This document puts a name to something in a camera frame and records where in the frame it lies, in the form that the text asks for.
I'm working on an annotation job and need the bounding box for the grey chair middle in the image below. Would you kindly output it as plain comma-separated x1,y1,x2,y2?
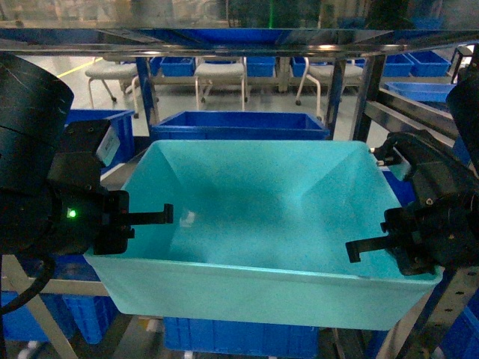
194,57,248,111

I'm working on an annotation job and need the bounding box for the blue bin lower shelf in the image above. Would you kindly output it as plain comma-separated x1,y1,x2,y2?
163,317,319,358

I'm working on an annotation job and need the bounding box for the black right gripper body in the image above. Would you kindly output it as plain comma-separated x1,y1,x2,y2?
381,160,478,276

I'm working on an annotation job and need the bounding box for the grey chair left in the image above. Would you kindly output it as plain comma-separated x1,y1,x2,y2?
85,57,139,115

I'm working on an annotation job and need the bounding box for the blue bin behind teal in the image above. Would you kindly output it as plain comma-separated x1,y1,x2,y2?
150,111,330,141

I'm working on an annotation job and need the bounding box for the grey chair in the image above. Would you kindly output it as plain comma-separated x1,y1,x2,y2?
194,57,248,111
293,57,363,119
85,57,139,115

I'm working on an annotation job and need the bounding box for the teal plastic bin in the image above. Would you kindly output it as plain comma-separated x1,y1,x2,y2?
85,140,442,331

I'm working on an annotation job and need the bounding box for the metal shelf frame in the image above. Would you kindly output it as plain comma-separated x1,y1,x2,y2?
0,26,479,359

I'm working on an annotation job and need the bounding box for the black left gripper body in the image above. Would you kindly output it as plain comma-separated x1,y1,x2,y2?
46,120,134,255

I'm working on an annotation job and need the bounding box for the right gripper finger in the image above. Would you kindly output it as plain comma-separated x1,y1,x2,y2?
345,236,392,263

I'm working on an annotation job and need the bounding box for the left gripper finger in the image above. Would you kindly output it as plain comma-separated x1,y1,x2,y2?
126,203,174,225

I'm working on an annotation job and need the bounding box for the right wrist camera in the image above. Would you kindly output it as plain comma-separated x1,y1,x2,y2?
369,130,421,182

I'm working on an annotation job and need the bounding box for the grey chair right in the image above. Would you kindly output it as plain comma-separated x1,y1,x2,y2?
293,57,363,119

